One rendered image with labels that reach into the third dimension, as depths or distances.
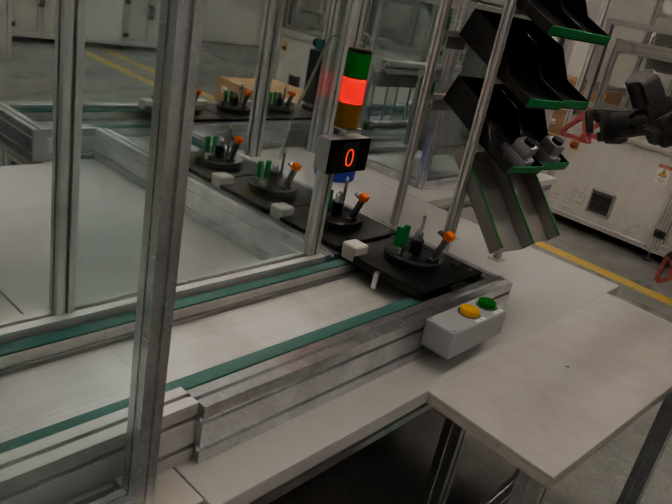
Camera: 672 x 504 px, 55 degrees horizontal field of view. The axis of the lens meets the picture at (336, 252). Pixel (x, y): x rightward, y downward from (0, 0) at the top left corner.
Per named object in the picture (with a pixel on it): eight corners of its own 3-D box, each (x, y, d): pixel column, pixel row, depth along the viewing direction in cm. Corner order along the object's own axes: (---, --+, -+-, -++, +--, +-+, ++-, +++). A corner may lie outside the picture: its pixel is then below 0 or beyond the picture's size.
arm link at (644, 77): (659, 148, 124) (701, 126, 123) (642, 93, 120) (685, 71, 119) (627, 135, 135) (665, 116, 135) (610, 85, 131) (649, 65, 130)
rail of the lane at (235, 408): (501, 319, 158) (514, 278, 154) (197, 464, 94) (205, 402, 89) (482, 309, 161) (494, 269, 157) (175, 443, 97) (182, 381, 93)
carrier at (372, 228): (397, 239, 169) (408, 193, 164) (334, 254, 152) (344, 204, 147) (331, 207, 183) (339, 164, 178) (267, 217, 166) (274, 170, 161)
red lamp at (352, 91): (367, 105, 133) (372, 81, 131) (351, 105, 129) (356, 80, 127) (349, 99, 135) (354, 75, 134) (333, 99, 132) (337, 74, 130)
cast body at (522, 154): (527, 169, 160) (545, 148, 156) (518, 172, 157) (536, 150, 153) (504, 146, 163) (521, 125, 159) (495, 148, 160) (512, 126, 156)
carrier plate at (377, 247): (480, 279, 154) (482, 271, 153) (421, 301, 137) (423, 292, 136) (401, 241, 168) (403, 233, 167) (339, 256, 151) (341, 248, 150)
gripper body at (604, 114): (593, 110, 136) (627, 104, 130) (618, 113, 142) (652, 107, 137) (594, 142, 136) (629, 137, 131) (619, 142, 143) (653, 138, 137)
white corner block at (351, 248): (366, 261, 152) (369, 245, 150) (353, 264, 148) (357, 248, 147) (351, 253, 154) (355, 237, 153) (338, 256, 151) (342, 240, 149)
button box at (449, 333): (500, 333, 141) (508, 308, 139) (447, 360, 126) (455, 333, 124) (473, 319, 145) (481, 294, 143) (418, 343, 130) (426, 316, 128)
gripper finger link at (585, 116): (553, 116, 141) (593, 108, 134) (571, 117, 146) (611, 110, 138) (555, 147, 142) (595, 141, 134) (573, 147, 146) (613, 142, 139)
